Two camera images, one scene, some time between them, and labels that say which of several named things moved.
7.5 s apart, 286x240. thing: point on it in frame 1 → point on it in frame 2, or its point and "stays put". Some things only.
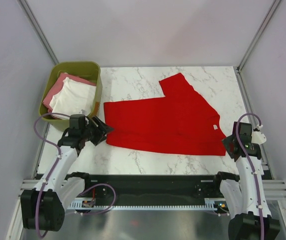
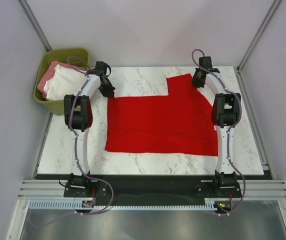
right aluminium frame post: [237, 69] stays put
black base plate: [152, 187] stays put
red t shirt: [182, 122] stays put
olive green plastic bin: [88, 71] → [78, 57]
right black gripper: [226, 142] → [194, 82]
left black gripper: [101, 130] → [109, 93]
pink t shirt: [57, 87] → [41, 86]
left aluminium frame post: [37, 28] stays put
